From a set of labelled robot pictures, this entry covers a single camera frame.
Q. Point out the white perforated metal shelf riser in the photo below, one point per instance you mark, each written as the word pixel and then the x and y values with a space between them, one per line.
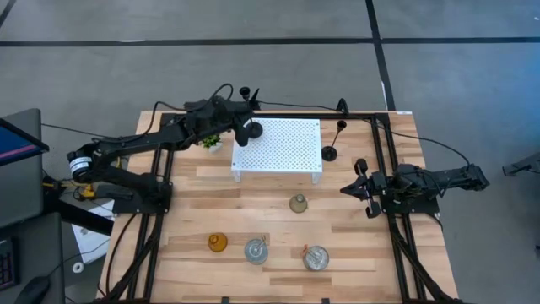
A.
pixel 291 145

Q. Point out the black stand leg beam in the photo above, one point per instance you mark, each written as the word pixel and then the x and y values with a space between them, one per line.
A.
pixel 80 215

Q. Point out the black aluminium table frame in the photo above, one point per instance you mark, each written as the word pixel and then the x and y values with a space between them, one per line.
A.
pixel 295 115

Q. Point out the clear glass holder orange tag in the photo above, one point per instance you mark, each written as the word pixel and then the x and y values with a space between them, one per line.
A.
pixel 316 258

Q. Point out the black metal candlestick holder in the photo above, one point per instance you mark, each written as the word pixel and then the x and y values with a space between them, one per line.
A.
pixel 255 131
pixel 329 154

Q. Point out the black stand foot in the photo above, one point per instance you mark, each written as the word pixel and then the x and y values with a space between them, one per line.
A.
pixel 519 168

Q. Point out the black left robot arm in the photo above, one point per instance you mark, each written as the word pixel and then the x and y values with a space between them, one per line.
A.
pixel 135 137

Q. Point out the white paper sheet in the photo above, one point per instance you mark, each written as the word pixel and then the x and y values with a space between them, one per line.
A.
pixel 90 242

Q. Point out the smoky olive glass candle holder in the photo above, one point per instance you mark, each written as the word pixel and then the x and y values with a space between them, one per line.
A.
pixel 298 204

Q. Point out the grey side table top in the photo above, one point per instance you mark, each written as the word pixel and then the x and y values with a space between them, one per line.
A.
pixel 21 190

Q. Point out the dark desk top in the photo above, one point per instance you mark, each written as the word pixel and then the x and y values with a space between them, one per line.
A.
pixel 38 253

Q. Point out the black arched clip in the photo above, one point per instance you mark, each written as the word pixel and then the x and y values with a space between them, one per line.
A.
pixel 342 101

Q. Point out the dark monitor blue screen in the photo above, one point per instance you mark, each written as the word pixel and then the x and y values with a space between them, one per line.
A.
pixel 17 143

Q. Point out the clear glass candle holder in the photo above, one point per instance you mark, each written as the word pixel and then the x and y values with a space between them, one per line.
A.
pixel 256 252

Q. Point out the small green plant white pot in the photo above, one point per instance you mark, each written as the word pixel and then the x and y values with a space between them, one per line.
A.
pixel 215 145

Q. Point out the amber glass candle holder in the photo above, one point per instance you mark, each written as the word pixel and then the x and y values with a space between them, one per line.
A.
pixel 217 243

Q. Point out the white tape roll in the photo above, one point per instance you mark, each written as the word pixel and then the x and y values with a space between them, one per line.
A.
pixel 73 267

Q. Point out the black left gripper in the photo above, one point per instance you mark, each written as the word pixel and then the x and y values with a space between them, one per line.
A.
pixel 211 116

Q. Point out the black keyboard coloured keys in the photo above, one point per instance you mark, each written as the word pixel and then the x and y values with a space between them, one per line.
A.
pixel 6 266

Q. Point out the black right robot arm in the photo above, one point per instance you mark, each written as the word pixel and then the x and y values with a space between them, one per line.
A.
pixel 447 179

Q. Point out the black computer mouse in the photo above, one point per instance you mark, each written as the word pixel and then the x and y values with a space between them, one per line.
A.
pixel 33 291

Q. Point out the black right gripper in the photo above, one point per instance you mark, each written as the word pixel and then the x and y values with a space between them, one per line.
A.
pixel 379 183

